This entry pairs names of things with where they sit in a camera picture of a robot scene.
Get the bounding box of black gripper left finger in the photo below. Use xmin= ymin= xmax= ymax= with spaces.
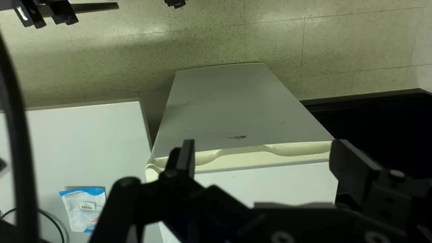
xmin=92 ymin=137 xmax=254 ymax=243

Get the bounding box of black cabinet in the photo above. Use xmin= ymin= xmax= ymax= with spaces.
xmin=303 ymin=89 xmax=432 ymax=178

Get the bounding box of black chair base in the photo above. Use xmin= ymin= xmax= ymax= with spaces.
xmin=3 ymin=0 xmax=119 ymax=28

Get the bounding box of white mini fridge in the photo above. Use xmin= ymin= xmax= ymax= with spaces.
xmin=145 ymin=63 xmax=338 ymax=206

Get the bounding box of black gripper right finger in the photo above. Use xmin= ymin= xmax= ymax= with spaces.
xmin=330 ymin=139 xmax=432 ymax=243

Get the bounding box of black cable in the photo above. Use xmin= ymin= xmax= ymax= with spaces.
xmin=0 ymin=206 xmax=73 ymax=243

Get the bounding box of blue white plastic packet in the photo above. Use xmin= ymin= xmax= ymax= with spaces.
xmin=60 ymin=186 xmax=107 ymax=233

